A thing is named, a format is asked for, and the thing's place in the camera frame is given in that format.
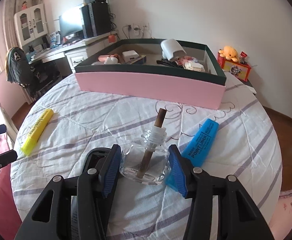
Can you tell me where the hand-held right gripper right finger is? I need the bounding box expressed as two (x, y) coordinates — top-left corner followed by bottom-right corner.
(168, 144), (274, 240)

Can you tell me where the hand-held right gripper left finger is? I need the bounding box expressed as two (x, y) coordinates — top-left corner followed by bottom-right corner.
(14, 144), (122, 240)

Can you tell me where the blue highlighter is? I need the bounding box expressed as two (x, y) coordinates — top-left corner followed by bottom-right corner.
(165, 118), (219, 187)

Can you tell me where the yellow highlighter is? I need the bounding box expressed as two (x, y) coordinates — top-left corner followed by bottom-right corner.
(20, 108), (54, 156)

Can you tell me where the glass bottle with wick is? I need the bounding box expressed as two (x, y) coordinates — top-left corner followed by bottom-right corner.
(120, 107), (173, 186)

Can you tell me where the pink storage box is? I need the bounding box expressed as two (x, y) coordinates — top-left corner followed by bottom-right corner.
(74, 38), (227, 110)

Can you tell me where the black hair clip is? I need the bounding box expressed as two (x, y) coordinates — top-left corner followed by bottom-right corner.
(156, 58), (184, 69)

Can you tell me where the white charger adapter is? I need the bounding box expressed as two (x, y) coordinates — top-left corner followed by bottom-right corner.
(122, 50), (139, 62)

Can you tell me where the white plastic cover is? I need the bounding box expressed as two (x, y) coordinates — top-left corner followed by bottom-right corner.
(160, 39), (187, 61)

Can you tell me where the dark printed jacket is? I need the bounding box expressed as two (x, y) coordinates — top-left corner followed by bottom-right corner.
(5, 47), (37, 88)

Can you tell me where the white block toy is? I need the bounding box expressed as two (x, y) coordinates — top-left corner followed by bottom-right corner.
(184, 62), (206, 72)

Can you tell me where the blue printed box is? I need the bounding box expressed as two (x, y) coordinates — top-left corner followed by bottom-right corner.
(49, 31), (62, 48)

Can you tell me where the white glass-door cabinet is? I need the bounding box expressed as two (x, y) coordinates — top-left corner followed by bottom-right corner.
(14, 4), (48, 47)

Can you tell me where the pink curtain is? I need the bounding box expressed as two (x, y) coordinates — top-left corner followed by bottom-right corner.
(0, 0), (34, 75)

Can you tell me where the white nightstand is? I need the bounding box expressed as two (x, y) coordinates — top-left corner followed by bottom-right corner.
(243, 76), (257, 94)

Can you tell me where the white desk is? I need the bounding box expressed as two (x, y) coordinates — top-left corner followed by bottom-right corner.
(27, 31), (119, 77)

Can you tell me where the red printed box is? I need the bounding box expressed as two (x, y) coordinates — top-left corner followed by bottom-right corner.
(217, 55), (252, 82)

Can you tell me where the yellow octopus plush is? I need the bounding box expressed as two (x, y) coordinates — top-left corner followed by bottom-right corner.
(218, 45), (239, 62)

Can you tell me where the black computer monitor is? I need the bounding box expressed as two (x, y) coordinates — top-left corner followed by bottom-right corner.
(59, 5), (84, 38)

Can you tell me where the black computer tower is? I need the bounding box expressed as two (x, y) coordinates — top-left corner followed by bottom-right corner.
(80, 2), (111, 38)

